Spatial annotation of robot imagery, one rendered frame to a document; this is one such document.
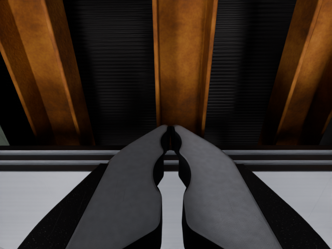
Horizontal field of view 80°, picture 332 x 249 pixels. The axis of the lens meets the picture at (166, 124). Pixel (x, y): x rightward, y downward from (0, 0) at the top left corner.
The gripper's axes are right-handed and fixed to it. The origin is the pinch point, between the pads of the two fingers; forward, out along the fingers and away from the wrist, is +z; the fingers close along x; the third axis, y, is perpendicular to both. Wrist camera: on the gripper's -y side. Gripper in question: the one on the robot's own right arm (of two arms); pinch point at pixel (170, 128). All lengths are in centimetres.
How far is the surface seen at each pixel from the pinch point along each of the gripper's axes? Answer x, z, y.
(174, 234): 0.8, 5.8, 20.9
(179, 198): 1.2, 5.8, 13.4
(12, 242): -22.9, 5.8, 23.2
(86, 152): -9.6, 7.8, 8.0
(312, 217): 18.5, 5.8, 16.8
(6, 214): -21.1, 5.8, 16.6
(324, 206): 19.1, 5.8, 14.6
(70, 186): -11.5, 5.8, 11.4
